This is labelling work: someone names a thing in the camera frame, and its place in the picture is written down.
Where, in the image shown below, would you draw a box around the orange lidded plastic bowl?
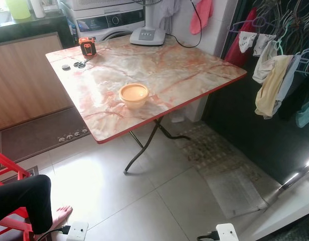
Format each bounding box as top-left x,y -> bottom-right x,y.
118,83 -> 150,110

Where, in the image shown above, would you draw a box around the teal hanging cloth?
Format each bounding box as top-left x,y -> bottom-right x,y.
295,95 -> 309,129

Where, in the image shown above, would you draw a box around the grey blue hanging cloth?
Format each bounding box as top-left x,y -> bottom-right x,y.
275,53 -> 305,118

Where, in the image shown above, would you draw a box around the cream hanging cloth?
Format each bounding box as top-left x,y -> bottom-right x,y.
255,55 -> 294,119

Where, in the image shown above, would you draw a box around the black partition panel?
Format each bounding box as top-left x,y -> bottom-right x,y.
202,0 -> 309,184

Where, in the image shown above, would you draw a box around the beige hanging cloth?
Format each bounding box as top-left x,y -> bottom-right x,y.
252,40 -> 280,83

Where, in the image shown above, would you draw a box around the mint plastic hanger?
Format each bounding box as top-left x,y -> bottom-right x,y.
274,36 -> 289,57

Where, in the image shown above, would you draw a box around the white printed underwear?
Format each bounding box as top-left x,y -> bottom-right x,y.
252,34 -> 275,57
238,31 -> 260,56

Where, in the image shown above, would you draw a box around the red hanging garment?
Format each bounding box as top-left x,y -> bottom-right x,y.
225,8 -> 258,68

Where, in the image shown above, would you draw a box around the patterned floor rug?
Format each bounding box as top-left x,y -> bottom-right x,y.
175,120 -> 265,186

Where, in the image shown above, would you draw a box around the bubble wrap sheet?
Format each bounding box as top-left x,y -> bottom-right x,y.
267,213 -> 309,241

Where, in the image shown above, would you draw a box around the marble pattern folding table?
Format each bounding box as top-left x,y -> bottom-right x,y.
46,33 -> 248,175

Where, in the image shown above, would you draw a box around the small white plastic container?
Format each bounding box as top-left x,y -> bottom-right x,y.
170,107 -> 186,124

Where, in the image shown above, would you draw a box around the pink hanging cloth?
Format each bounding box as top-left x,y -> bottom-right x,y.
190,0 -> 214,35

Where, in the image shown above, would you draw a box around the white fan base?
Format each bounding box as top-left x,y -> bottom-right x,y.
129,0 -> 168,47

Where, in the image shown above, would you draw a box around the white washing machine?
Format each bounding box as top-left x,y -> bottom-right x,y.
69,0 -> 145,42

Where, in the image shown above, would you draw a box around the orange black tape measure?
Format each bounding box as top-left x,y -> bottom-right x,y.
78,37 -> 96,57

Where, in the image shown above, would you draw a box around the brown doormat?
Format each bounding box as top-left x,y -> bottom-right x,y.
0,106 -> 91,164

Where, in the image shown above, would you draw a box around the wooden cabinet black countertop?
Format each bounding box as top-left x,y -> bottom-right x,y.
0,10 -> 77,132

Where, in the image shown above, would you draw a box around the white plastic bottle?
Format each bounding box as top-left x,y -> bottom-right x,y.
30,0 -> 46,18

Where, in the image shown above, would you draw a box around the person leg black trousers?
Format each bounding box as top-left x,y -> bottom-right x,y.
0,175 -> 74,236

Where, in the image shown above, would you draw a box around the red metal chair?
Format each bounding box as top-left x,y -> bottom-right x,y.
0,149 -> 35,241

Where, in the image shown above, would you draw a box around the green plastic jug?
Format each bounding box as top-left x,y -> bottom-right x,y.
5,0 -> 32,20

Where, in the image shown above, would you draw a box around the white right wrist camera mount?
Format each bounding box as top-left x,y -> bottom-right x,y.
216,223 -> 239,241

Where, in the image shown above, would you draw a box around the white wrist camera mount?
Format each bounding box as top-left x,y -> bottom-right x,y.
216,223 -> 239,241
66,221 -> 89,241

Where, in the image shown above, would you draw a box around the black fan cable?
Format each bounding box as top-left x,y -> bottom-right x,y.
165,0 -> 203,49

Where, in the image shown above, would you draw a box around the black handled scissors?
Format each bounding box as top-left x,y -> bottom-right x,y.
73,56 -> 95,69

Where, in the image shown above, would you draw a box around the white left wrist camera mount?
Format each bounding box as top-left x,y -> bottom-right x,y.
66,221 -> 89,241

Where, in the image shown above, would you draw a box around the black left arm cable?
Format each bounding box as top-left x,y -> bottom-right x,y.
35,225 -> 71,241

